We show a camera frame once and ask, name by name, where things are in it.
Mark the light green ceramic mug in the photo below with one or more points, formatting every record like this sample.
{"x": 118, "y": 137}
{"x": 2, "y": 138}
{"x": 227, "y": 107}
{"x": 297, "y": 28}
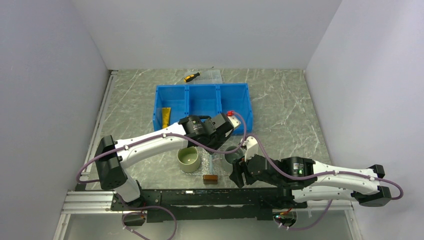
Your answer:
{"x": 188, "y": 159}

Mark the clear plastic organizer box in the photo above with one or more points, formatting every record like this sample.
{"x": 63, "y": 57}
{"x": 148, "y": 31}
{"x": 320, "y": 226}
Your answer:
{"x": 212, "y": 76}

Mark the aluminium side rail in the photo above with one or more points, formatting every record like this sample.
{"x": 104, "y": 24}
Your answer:
{"x": 78, "y": 200}

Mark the blue three-compartment plastic bin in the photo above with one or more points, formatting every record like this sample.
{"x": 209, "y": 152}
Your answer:
{"x": 202, "y": 100}

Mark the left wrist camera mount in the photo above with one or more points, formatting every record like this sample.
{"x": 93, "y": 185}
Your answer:
{"x": 233, "y": 119}

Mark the yellow toothpaste tube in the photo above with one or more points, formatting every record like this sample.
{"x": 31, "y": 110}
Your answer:
{"x": 166, "y": 115}

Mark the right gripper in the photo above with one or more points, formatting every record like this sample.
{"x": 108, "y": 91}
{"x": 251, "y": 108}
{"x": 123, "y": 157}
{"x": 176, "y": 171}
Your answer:
{"x": 239, "y": 166}

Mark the yellow black screwdriver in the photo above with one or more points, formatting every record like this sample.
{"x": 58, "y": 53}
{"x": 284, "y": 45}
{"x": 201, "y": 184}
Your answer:
{"x": 199, "y": 75}

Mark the grey ceramic mug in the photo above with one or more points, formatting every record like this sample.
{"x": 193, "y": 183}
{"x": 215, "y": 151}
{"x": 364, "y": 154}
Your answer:
{"x": 229, "y": 158}

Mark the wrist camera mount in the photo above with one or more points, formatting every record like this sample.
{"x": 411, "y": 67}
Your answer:
{"x": 251, "y": 146}
{"x": 233, "y": 119}

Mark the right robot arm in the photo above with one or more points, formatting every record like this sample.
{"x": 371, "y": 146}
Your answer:
{"x": 299, "y": 180}

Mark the clear toothbrush holder brown ends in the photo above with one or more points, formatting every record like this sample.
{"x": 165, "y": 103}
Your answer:
{"x": 210, "y": 178}

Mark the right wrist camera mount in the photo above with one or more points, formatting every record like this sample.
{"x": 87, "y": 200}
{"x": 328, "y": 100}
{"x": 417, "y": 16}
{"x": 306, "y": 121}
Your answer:
{"x": 251, "y": 146}

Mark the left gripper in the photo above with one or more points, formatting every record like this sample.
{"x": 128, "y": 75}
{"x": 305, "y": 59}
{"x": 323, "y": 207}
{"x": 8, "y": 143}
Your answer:
{"x": 220, "y": 142}

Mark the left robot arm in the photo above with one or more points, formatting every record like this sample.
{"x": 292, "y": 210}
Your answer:
{"x": 115, "y": 156}

